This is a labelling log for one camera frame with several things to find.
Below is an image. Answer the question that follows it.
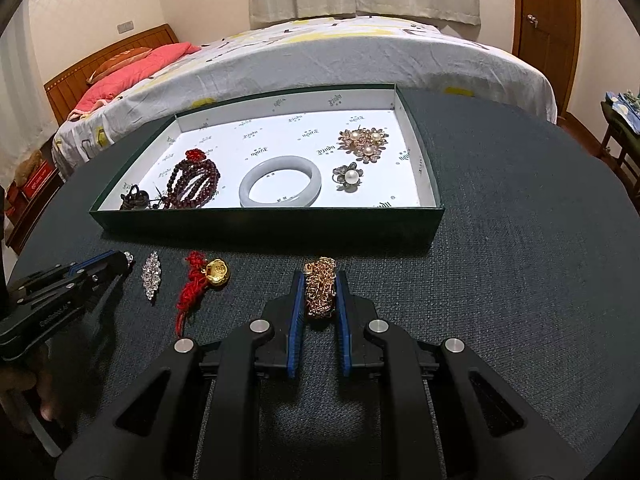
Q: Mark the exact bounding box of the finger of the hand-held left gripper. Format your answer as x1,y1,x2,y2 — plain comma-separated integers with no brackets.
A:
11,251,127,295
21,259,134,312

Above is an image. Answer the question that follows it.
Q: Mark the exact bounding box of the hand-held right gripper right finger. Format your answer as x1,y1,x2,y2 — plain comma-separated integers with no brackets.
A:
335,270,583,480

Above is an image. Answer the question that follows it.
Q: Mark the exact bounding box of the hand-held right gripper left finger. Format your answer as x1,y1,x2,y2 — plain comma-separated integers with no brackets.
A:
54,271,307,480

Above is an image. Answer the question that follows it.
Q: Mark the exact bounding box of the gold chain bracelet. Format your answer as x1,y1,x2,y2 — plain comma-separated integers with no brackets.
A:
303,256,337,318

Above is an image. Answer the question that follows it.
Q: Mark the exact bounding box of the clear crystal brooch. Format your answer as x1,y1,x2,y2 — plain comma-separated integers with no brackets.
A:
141,251,163,305

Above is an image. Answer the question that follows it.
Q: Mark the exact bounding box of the black carved charm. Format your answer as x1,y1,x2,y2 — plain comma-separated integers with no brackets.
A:
119,184,154,211

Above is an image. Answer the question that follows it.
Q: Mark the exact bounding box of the red tassel gold pendant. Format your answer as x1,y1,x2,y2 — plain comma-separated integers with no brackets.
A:
174,251,232,338

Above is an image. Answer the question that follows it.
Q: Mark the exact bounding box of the dark red bead bracelet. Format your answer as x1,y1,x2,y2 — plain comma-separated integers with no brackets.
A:
150,152,221,210

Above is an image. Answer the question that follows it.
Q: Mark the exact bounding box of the silver pearl ring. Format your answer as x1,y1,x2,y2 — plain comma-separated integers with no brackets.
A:
332,163,362,192

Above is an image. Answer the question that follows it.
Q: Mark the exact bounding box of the white jade bangle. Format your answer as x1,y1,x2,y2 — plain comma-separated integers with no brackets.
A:
239,157,322,208

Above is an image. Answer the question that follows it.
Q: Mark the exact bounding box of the pearl flower brooch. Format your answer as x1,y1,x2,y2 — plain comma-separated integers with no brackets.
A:
338,127,389,164

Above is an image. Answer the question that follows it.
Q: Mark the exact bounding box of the green box with white lining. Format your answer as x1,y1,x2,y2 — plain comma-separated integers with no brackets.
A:
89,83,445,251

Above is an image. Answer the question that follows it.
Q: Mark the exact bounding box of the person's left hand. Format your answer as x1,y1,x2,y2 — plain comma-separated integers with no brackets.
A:
0,344,63,434

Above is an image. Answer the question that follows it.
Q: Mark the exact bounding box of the wooden nightstand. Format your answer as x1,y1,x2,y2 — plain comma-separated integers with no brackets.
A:
5,165,66,256

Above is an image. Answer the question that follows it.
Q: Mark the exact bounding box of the red box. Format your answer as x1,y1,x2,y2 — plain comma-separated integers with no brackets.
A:
20,161,59,202

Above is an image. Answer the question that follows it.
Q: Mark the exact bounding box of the brown plush item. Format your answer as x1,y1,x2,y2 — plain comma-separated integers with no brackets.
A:
15,150,44,181

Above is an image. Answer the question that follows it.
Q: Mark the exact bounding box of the wooden headboard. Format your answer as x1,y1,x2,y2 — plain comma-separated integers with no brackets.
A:
44,24,180,126

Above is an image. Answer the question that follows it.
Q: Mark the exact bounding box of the sheer lace curtain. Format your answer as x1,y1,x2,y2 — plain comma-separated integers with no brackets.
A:
0,5,51,161

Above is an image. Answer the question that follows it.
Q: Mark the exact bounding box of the pink pillow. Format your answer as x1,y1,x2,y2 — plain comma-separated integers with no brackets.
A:
70,42,202,120

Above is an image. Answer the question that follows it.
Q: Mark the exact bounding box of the orange-brown cushion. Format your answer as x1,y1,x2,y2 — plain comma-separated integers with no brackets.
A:
86,47,153,85

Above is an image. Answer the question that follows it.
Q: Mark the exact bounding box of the bed with printed sheet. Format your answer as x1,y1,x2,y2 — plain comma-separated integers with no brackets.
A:
52,16,557,181

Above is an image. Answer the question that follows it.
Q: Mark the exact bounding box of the dark wooden chair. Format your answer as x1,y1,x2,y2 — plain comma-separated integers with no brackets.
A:
597,102,640,187

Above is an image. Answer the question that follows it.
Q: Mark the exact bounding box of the pile of clothes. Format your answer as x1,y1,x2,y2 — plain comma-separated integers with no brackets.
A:
602,89,640,134

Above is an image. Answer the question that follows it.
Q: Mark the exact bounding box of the brown wooden door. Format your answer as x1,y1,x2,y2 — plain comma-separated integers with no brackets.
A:
511,0,583,116

